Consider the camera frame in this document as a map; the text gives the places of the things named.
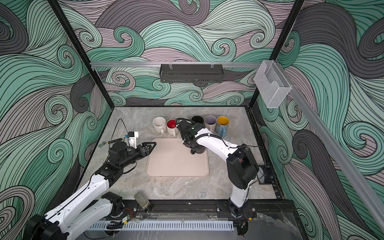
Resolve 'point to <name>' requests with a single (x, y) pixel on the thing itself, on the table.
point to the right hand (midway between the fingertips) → (191, 145)
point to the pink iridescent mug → (210, 121)
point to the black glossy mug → (198, 149)
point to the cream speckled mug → (159, 124)
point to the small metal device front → (143, 202)
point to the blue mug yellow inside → (222, 125)
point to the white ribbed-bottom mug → (171, 128)
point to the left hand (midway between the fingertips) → (154, 143)
